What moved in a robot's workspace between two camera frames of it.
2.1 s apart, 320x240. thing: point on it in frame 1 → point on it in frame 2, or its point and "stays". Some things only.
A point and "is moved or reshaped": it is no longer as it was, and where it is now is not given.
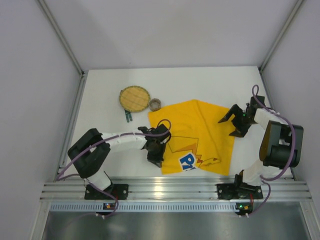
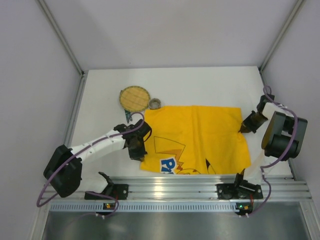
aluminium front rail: x=171 y=188 stays
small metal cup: x=155 y=104 stays
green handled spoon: x=127 y=115 stays
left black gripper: x=155 y=154 → x=137 y=153
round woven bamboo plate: x=134 y=98 stays
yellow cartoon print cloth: x=201 y=139 is moved or reshaped
